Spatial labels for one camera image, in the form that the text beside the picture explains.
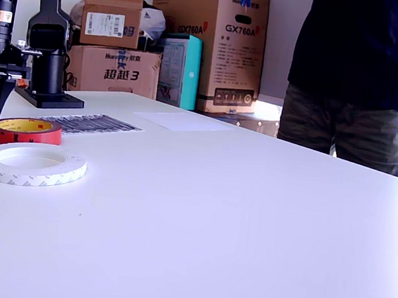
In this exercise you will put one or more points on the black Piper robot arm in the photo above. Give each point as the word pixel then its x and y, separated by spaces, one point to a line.
pixel 48 67

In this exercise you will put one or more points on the person in dark shirt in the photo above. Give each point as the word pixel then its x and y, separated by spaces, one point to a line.
pixel 353 47

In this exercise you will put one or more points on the white plastic bag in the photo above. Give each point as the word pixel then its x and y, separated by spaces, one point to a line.
pixel 155 19

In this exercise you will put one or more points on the red tape roll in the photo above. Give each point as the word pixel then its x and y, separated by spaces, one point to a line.
pixel 23 139

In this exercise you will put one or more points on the teal box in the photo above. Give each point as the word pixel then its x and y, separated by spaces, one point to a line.
pixel 188 74

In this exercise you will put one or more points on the wide brown cardboard box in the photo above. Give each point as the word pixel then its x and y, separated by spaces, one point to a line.
pixel 96 75

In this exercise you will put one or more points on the orange black clamp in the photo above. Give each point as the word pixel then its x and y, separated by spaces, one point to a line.
pixel 22 83

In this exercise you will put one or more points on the small labelled cardboard box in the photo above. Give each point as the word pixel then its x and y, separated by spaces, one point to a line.
pixel 128 8

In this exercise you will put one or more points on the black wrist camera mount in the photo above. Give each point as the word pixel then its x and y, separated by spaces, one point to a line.
pixel 28 49

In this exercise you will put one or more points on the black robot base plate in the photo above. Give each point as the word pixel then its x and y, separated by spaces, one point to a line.
pixel 55 101

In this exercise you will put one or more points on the black scribbled paper sheet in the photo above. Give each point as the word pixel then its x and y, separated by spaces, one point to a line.
pixel 99 125

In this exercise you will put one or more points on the tall GX760A cardboard box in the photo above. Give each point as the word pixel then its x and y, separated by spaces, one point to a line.
pixel 229 53

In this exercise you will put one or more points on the plain white paper sheet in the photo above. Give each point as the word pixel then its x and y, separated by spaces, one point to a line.
pixel 184 122

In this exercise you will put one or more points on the grey plastic bag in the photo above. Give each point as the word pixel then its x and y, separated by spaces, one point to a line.
pixel 77 12

